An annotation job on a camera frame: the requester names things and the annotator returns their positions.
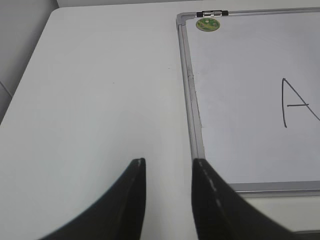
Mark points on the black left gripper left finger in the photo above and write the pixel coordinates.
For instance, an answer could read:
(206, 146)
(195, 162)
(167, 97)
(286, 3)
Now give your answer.
(117, 215)

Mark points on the white magnetic whiteboard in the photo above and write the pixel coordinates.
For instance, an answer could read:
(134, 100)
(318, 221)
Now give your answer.
(252, 96)

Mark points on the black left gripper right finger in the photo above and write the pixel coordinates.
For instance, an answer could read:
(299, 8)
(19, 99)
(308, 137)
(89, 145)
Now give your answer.
(221, 214)

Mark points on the green round magnet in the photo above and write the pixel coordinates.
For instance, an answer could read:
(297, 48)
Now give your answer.
(208, 24)

